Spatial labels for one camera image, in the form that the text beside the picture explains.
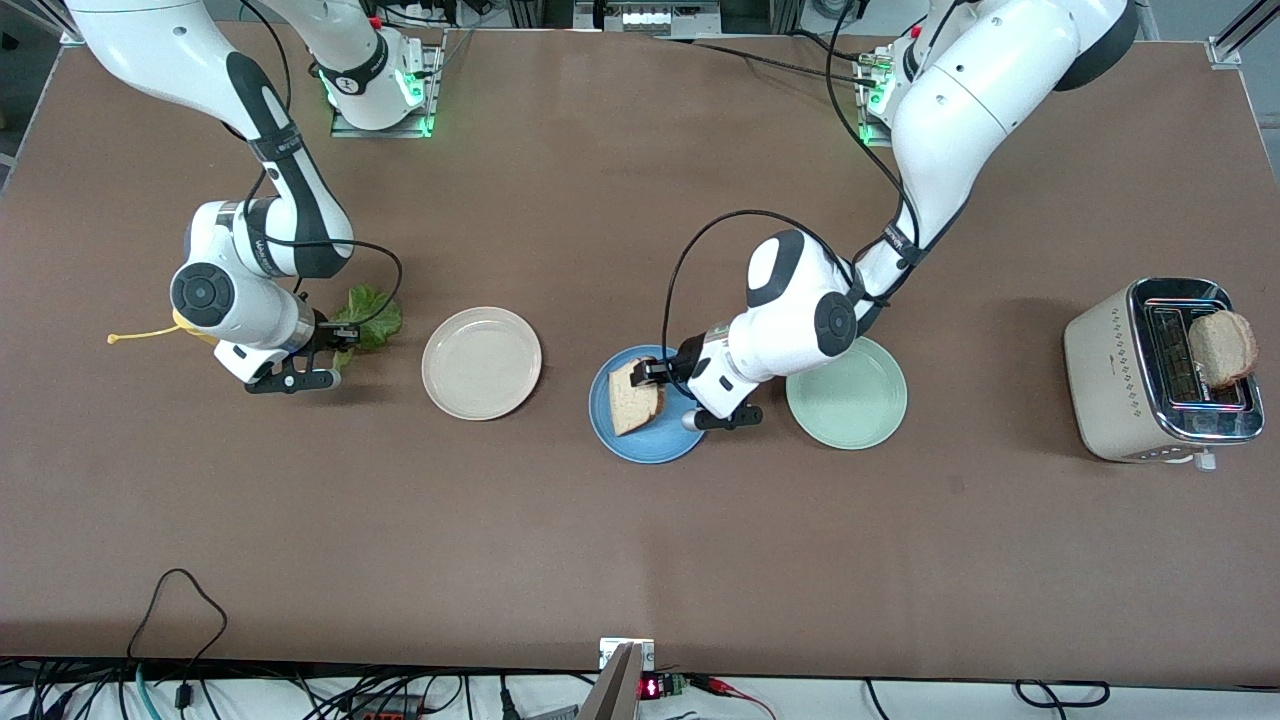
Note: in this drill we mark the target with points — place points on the beige plate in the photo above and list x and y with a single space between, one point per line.
481 363

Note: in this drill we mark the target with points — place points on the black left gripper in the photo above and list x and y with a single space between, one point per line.
686 359

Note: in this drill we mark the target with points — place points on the cream and chrome toaster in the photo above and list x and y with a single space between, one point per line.
1105 380

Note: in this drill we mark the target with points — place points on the aluminium frame profile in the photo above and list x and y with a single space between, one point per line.
1225 50

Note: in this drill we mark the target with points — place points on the green lettuce leaf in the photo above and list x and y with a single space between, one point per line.
375 315

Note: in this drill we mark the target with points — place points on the grey metal camera mount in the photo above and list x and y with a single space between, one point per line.
620 690

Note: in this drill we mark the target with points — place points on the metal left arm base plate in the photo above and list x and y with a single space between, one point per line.
866 95

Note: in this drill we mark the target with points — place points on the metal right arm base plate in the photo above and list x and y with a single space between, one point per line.
438 80

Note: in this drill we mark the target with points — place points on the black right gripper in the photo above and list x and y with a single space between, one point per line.
327 333

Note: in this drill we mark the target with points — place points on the circuit board with red display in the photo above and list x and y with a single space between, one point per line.
652 687

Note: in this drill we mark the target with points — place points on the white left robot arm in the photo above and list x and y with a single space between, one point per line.
980 110

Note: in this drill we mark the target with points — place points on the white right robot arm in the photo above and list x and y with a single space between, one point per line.
150 40

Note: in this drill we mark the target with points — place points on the yellow squeeze bottle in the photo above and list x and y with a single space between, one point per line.
180 322

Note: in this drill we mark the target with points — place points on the bread slice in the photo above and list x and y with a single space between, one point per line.
630 405
1225 350

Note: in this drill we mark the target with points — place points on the light green plate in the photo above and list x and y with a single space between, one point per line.
850 400

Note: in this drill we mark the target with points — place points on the metal box with white lights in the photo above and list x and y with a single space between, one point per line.
645 18

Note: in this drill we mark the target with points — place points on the blue plate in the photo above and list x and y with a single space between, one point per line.
670 442

